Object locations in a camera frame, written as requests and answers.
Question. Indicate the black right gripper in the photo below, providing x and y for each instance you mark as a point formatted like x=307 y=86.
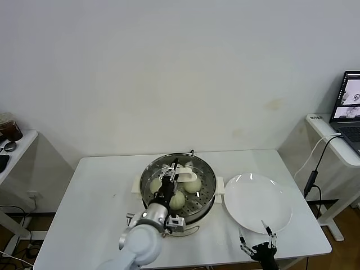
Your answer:
x=265 y=254

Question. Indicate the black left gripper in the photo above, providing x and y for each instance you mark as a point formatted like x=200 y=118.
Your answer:
x=166 y=189

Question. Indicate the white steamed baozi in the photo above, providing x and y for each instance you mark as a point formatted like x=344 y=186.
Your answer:
x=155 y=186
x=194 y=186
x=178 y=201

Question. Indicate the steel perforated steamer basket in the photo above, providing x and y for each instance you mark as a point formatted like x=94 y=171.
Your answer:
x=202 y=209

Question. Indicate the cream electric steamer pot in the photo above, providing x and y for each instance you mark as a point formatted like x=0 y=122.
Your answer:
x=220 y=188

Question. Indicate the white round plate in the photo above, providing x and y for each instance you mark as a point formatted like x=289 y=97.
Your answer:
x=253 y=202

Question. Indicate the plain white side desk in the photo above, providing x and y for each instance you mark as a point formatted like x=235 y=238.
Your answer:
x=19 y=146

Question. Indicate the iced coffee plastic cup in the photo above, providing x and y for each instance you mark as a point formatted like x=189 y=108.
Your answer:
x=11 y=132

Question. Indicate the black pouch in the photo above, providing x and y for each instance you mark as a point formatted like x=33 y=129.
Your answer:
x=3 y=163

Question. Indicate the open grey laptop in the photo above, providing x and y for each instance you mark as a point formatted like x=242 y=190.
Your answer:
x=348 y=95

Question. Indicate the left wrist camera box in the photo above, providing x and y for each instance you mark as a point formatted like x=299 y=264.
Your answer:
x=175 y=223

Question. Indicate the white wall outlet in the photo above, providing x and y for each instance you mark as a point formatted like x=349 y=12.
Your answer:
x=32 y=194

